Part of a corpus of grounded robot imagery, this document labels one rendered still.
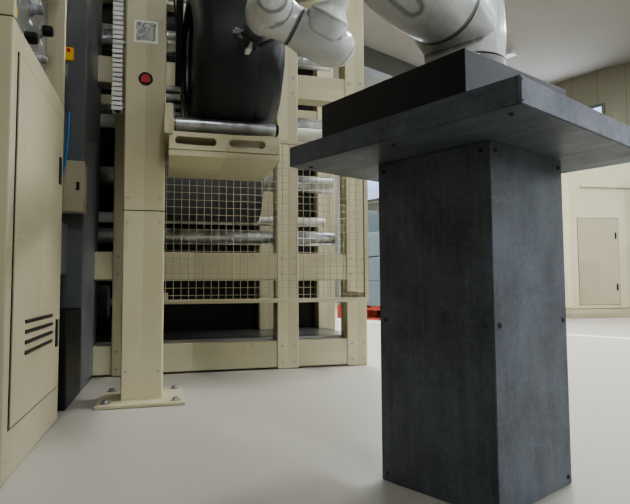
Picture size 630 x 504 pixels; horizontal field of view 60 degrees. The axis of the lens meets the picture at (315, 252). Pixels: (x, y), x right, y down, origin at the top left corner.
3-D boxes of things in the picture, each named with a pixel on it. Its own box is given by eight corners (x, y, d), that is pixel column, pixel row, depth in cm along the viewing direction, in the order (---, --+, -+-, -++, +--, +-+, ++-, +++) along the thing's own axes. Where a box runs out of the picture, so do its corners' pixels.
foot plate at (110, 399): (93, 410, 164) (93, 402, 165) (103, 393, 190) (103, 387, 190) (185, 404, 171) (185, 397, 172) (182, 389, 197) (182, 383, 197)
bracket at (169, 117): (163, 132, 170) (164, 101, 171) (164, 161, 209) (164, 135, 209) (174, 133, 171) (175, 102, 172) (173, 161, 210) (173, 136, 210)
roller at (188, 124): (172, 114, 178) (171, 128, 180) (172, 118, 174) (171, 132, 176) (277, 122, 187) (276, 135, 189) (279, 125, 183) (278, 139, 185)
